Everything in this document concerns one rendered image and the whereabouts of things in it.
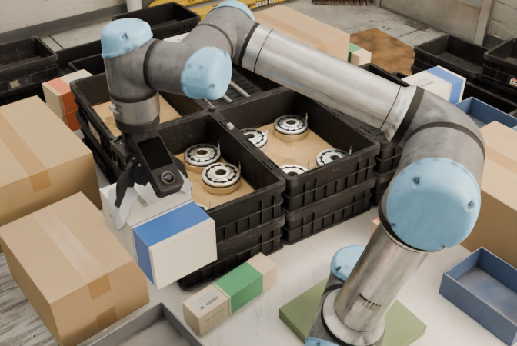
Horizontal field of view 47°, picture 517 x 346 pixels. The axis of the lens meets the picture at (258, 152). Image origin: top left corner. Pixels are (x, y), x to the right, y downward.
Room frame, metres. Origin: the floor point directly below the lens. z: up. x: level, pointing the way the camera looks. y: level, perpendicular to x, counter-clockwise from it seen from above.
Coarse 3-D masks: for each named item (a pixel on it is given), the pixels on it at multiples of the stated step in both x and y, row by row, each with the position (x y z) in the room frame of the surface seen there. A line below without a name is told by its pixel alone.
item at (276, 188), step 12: (192, 120) 1.42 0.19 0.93; (216, 120) 1.41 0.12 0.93; (228, 132) 1.35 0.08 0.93; (240, 144) 1.30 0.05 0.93; (252, 156) 1.24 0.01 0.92; (252, 192) 1.09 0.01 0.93; (264, 192) 1.09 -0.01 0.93; (276, 192) 1.11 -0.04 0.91; (228, 204) 1.05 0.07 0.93; (240, 204) 1.06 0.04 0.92; (252, 204) 1.07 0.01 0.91; (216, 216) 1.02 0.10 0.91
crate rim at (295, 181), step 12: (264, 96) 1.55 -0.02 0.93; (228, 108) 1.48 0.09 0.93; (324, 108) 1.48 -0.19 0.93; (240, 132) 1.35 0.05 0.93; (360, 132) 1.35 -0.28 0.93; (252, 144) 1.29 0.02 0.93; (372, 144) 1.30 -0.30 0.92; (264, 156) 1.24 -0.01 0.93; (348, 156) 1.23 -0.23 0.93; (360, 156) 1.24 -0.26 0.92; (372, 156) 1.27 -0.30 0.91; (276, 168) 1.18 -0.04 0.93; (312, 168) 1.18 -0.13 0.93; (324, 168) 1.18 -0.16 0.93; (336, 168) 1.20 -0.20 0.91; (288, 180) 1.14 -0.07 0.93; (300, 180) 1.15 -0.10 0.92; (312, 180) 1.17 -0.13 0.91
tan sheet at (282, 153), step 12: (312, 132) 1.50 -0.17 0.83; (276, 144) 1.44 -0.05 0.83; (288, 144) 1.44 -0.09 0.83; (300, 144) 1.44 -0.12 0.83; (312, 144) 1.44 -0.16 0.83; (324, 144) 1.44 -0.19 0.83; (276, 156) 1.38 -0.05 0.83; (288, 156) 1.38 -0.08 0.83; (300, 156) 1.38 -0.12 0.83; (312, 156) 1.38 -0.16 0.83
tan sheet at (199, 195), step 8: (184, 152) 1.40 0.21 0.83; (224, 160) 1.36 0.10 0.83; (192, 176) 1.29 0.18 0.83; (200, 176) 1.29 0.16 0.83; (192, 184) 1.25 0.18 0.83; (200, 184) 1.25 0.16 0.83; (192, 192) 1.21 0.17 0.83; (200, 192) 1.21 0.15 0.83; (208, 192) 1.21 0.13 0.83; (232, 192) 1.21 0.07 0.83; (240, 192) 1.21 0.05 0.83; (248, 192) 1.21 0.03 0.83; (200, 200) 1.18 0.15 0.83; (208, 200) 1.18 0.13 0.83; (216, 200) 1.18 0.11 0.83; (224, 200) 1.18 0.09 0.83; (208, 208) 1.15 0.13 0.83
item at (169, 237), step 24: (144, 192) 0.83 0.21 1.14; (144, 216) 0.77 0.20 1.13; (168, 216) 0.77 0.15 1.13; (192, 216) 0.77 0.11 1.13; (120, 240) 0.79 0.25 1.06; (144, 240) 0.71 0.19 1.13; (168, 240) 0.71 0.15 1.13; (192, 240) 0.73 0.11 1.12; (144, 264) 0.72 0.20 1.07; (168, 264) 0.70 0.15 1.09; (192, 264) 0.72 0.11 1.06
